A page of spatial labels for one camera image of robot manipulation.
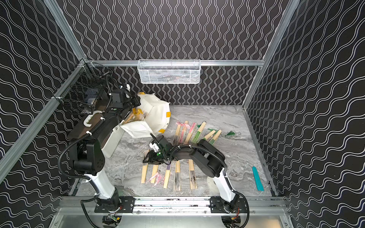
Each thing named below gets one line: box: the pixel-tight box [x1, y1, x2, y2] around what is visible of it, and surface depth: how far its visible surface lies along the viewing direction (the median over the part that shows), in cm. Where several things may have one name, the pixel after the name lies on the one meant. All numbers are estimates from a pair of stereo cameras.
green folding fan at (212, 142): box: [208, 129, 236, 145], surface depth 105 cm
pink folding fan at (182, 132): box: [172, 120, 193, 146], surface depth 105 cm
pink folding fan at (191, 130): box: [183, 122, 198, 145], surface depth 105 cm
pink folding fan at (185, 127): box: [178, 120, 191, 144], surface depth 105 cm
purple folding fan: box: [163, 163, 172, 189], surface depth 85 cm
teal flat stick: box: [251, 166, 265, 192], surface depth 84 cm
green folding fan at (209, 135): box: [201, 130, 216, 141], surface depth 103 cm
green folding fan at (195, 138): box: [191, 121, 207, 144], surface depth 105 cm
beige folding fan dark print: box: [173, 160, 182, 191], surface depth 85 cm
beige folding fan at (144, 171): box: [140, 163, 149, 184], surface depth 87 cm
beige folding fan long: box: [188, 159, 198, 190], surface depth 85 cm
